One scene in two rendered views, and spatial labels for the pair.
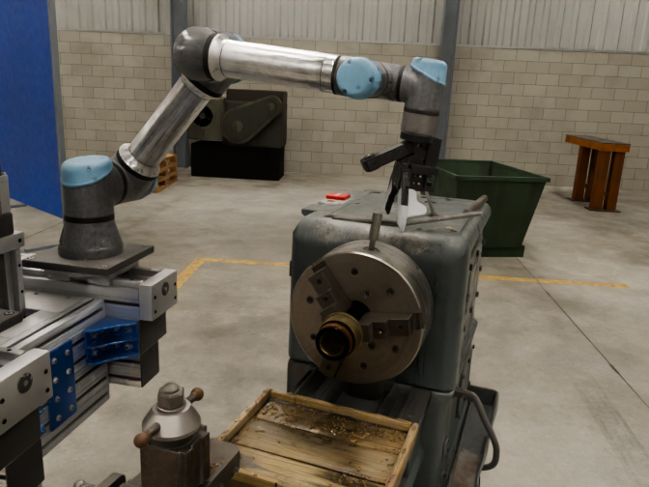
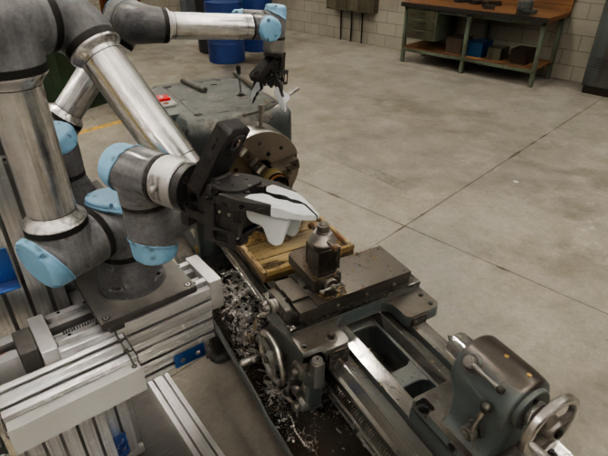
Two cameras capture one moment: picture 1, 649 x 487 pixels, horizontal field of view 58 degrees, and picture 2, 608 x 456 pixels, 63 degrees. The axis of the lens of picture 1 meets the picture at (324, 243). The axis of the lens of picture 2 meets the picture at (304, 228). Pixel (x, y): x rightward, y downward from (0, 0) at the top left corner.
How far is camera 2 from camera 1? 116 cm
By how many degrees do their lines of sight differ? 48
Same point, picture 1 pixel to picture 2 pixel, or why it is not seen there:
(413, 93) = not seen: hidden behind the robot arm
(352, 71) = (271, 26)
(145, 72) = not seen: outside the picture
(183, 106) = not seen: hidden behind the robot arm
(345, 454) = (304, 236)
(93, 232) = (84, 184)
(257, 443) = (266, 254)
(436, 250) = (276, 117)
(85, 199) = (74, 160)
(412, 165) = (279, 71)
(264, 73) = (209, 34)
